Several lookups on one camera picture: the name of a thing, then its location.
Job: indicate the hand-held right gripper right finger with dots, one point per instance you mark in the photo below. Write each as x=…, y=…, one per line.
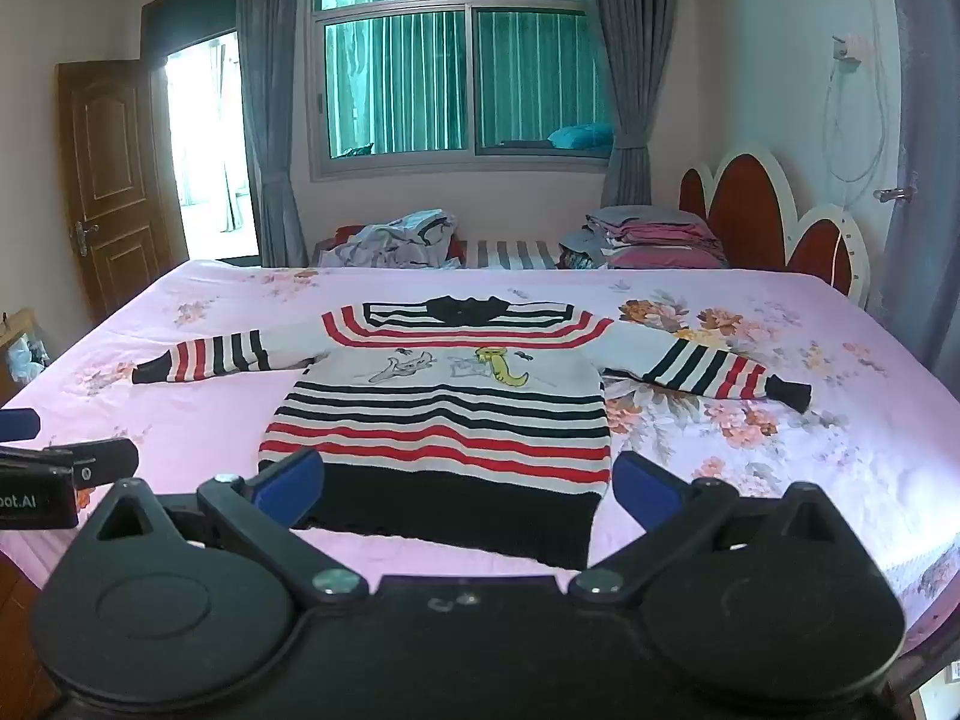
x=645, y=491

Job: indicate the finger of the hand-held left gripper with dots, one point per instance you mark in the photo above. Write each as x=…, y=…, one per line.
x=16, y=424
x=105, y=459

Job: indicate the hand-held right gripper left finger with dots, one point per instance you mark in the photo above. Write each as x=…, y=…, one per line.
x=289, y=484

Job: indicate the striped knit sweater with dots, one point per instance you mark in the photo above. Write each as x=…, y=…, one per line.
x=450, y=420

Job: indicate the stack of folded pink clothes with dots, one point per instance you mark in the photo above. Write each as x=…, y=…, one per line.
x=660, y=240

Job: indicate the crumpled grey clothes pile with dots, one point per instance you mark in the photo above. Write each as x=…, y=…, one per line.
x=397, y=244

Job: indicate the wooden bedside cabinet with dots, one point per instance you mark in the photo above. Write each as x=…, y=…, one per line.
x=9, y=382

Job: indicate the white plastic bag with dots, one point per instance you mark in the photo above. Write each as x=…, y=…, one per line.
x=26, y=360

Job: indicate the pink floral bedsheet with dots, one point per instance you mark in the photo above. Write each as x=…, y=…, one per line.
x=225, y=390

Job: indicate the colourful patterned cloth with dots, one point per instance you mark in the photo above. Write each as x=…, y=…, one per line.
x=581, y=260

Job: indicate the grey striped cloth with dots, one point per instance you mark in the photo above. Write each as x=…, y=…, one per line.
x=510, y=255

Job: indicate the brown wooden door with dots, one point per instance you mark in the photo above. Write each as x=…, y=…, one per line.
x=112, y=165

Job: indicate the red and white headboard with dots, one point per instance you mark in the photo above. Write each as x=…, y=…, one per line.
x=750, y=202

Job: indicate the grey curtain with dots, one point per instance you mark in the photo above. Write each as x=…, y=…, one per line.
x=637, y=90
x=270, y=127

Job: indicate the teal cushion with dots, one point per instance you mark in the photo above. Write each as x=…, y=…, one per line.
x=581, y=137

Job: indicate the window with green glass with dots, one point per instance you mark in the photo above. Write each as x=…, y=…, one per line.
x=397, y=82

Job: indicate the grey door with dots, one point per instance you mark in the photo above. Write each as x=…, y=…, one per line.
x=930, y=165

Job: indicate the white wall socket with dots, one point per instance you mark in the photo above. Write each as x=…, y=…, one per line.
x=846, y=49

